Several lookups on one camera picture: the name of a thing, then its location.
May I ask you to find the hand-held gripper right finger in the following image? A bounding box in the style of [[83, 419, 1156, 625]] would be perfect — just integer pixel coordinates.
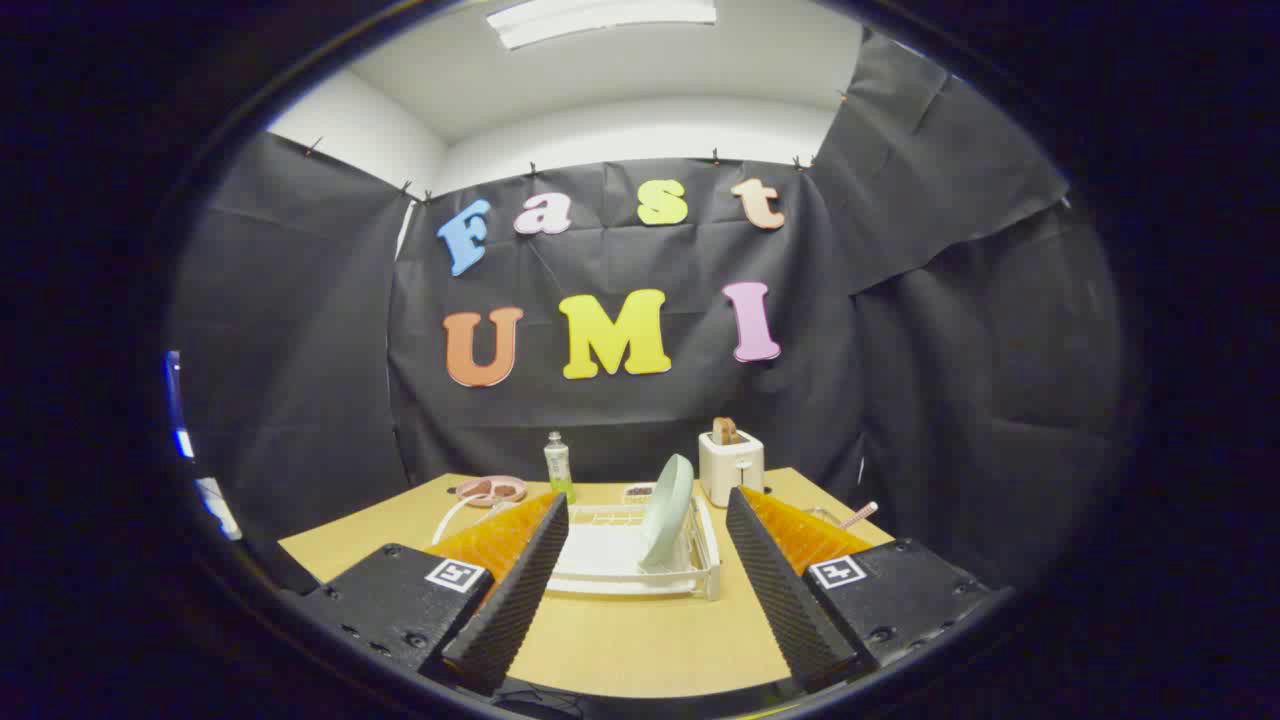
[[725, 487, 1001, 694]]

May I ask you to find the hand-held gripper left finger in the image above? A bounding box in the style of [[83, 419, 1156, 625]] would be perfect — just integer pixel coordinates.
[[290, 490, 571, 696]]

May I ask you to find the white wire dish rack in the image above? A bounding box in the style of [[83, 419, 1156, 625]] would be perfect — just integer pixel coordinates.
[[432, 490, 721, 601]]

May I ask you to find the light green plate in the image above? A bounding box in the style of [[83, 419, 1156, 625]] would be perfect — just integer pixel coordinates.
[[640, 454, 695, 571]]

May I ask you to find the pink oval dish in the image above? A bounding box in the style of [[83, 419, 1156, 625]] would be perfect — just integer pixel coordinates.
[[456, 476, 528, 508]]

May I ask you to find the white drain tray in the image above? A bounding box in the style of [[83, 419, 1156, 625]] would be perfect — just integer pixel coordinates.
[[548, 505, 716, 598]]

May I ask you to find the clear bottle green liquid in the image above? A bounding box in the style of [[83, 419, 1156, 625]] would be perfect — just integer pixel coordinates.
[[544, 432, 576, 504]]

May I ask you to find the white toaster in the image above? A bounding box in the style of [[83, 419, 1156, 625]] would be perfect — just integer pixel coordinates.
[[698, 430, 766, 508]]

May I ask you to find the black backdrop cloth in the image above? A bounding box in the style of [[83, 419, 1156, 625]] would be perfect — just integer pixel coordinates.
[[165, 30, 1126, 601]]

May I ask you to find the ceiling light panel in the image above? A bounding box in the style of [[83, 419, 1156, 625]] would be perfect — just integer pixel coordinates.
[[487, 0, 718, 51]]

